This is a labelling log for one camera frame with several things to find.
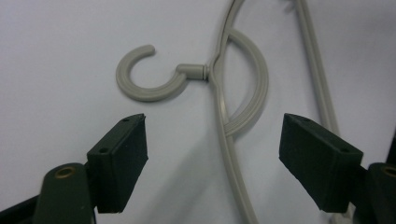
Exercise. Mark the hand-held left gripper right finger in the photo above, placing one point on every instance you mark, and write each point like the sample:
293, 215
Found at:
317, 161

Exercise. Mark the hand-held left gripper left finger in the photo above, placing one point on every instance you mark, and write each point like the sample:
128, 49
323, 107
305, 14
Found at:
120, 168

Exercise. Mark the grey plastic clothes hanger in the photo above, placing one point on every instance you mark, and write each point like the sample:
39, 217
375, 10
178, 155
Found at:
137, 93

